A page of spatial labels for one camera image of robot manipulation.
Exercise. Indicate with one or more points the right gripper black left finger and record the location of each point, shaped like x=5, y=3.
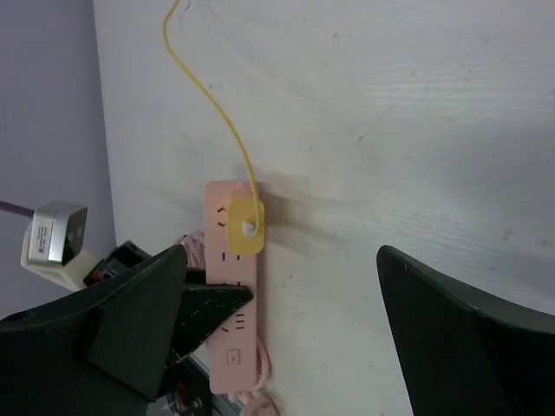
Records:
x=99, y=351

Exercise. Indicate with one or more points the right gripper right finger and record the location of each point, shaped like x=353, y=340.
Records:
x=464, y=351

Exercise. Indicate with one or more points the pink long power strip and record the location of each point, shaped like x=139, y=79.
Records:
x=233, y=347

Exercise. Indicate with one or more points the yellow plug charger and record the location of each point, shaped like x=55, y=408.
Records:
x=245, y=226

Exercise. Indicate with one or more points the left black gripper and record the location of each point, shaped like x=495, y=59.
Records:
x=203, y=307

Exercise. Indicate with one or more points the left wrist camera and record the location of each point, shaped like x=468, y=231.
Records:
x=53, y=245

